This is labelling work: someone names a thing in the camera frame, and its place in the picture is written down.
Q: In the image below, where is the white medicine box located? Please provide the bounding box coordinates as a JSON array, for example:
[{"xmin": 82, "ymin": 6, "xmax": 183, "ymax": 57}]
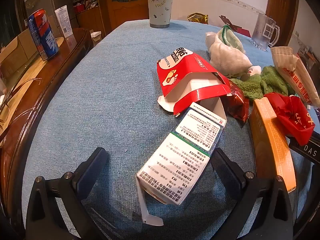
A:
[{"xmin": 135, "ymin": 102, "xmax": 227, "ymax": 227}]

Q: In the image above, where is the wooden door with glass panes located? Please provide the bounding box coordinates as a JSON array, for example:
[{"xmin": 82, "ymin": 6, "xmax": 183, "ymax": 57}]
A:
[{"xmin": 104, "ymin": 0, "xmax": 150, "ymax": 37}]

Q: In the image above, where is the wooden side table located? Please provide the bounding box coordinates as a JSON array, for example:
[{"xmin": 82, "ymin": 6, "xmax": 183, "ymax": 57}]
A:
[{"xmin": 0, "ymin": 27, "xmax": 94, "ymax": 230}]

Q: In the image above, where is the crumpled clear plastic wad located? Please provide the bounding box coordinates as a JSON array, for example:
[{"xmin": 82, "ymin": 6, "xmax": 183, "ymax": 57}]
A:
[{"xmin": 246, "ymin": 66, "xmax": 262, "ymax": 79}]

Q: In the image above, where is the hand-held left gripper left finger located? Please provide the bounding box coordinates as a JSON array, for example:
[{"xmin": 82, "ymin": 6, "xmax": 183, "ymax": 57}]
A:
[{"xmin": 25, "ymin": 147, "xmax": 110, "ymax": 240}]

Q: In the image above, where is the dark red snack packet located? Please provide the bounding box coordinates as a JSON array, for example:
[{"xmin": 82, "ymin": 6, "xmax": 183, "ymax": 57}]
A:
[{"xmin": 220, "ymin": 76, "xmax": 250, "ymax": 123}]

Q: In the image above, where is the white tube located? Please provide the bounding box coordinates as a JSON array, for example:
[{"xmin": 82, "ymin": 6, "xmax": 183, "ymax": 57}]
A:
[{"xmin": 54, "ymin": 6, "xmax": 74, "ymax": 38}]

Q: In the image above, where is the plain wooden door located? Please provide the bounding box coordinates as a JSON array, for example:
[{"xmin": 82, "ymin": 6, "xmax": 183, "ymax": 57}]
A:
[{"xmin": 265, "ymin": 0, "xmax": 300, "ymax": 47}]

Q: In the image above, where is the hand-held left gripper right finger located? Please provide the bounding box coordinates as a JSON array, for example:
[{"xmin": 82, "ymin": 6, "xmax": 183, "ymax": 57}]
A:
[{"xmin": 211, "ymin": 147, "xmax": 297, "ymax": 240}]

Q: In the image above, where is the white knitted cloth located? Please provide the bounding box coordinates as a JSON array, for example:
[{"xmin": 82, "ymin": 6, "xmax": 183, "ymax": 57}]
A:
[{"xmin": 205, "ymin": 26, "xmax": 253, "ymax": 77}]

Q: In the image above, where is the pale green tumbler cup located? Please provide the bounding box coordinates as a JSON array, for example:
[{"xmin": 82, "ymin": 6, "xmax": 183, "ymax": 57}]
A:
[{"xmin": 145, "ymin": 0, "xmax": 175, "ymax": 28}]

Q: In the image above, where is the clear glass mug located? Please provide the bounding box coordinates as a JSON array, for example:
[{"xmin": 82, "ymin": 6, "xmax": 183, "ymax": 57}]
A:
[{"xmin": 251, "ymin": 12, "xmax": 280, "ymax": 52}]

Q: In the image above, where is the brown cardboard box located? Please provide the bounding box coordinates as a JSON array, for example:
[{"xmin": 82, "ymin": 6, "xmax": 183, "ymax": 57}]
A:
[{"xmin": 0, "ymin": 15, "xmax": 58, "ymax": 78}]

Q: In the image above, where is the red paper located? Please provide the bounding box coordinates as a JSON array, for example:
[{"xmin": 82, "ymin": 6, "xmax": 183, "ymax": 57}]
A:
[{"xmin": 264, "ymin": 92, "xmax": 315, "ymax": 145}]

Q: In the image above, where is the blue tablecloth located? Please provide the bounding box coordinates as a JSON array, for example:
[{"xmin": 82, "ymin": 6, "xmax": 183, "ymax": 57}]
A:
[{"xmin": 21, "ymin": 20, "xmax": 313, "ymax": 240}]

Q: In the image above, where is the green towel cloth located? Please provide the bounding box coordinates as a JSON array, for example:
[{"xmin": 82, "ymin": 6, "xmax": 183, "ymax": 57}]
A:
[{"xmin": 230, "ymin": 66, "xmax": 295, "ymax": 101}]

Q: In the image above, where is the wooden shelf unit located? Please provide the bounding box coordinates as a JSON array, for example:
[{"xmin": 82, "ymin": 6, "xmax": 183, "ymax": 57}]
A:
[{"xmin": 71, "ymin": 0, "xmax": 105, "ymax": 38}]

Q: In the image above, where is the small white box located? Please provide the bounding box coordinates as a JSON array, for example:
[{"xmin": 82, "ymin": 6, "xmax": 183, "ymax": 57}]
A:
[{"xmin": 89, "ymin": 31, "xmax": 102, "ymax": 47}]

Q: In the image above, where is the red and white carton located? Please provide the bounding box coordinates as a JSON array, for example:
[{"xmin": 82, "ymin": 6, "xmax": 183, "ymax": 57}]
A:
[{"xmin": 157, "ymin": 47, "xmax": 232, "ymax": 115}]

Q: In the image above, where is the red cardboard piece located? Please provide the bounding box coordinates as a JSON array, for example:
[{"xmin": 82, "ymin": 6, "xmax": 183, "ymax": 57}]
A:
[{"xmin": 219, "ymin": 15, "xmax": 250, "ymax": 37}]

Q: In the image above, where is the orange cardboard box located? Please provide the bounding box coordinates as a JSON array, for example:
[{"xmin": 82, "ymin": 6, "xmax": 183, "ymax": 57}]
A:
[{"xmin": 249, "ymin": 97, "xmax": 297, "ymax": 193}]

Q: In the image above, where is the gold foil bag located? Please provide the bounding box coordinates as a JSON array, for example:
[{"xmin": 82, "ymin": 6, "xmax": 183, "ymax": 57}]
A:
[{"xmin": 187, "ymin": 12, "xmax": 209, "ymax": 25}]

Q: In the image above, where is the beige paper bag red print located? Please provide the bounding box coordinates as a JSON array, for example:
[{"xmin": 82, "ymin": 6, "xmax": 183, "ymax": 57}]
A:
[{"xmin": 270, "ymin": 46, "xmax": 320, "ymax": 108}]

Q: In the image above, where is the blue and red can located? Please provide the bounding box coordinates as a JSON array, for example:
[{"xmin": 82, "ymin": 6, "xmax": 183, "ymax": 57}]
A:
[{"xmin": 27, "ymin": 9, "xmax": 60, "ymax": 61}]

